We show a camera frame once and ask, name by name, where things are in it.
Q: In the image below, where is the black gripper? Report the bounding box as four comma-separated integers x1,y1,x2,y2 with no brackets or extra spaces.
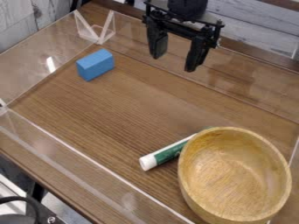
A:
144,0,226,73

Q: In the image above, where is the blue foam block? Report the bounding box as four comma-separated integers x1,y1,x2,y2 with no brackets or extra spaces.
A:
76,49,115,81

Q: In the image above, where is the brown wooden bowl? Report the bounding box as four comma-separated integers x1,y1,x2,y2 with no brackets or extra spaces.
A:
178,127,293,224

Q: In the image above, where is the white green tube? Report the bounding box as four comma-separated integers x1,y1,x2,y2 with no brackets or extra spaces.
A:
139,134,197,172

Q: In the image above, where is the black metal table leg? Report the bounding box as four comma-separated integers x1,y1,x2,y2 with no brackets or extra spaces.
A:
32,183,46,202

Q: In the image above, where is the clear acrylic corner bracket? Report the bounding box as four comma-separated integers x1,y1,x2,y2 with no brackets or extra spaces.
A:
74,10,116,45

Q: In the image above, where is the clear acrylic tray wall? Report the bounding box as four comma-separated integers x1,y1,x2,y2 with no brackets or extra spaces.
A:
0,99,194,224

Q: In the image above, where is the black cable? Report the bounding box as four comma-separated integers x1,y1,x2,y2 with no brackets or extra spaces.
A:
0,196,43,224

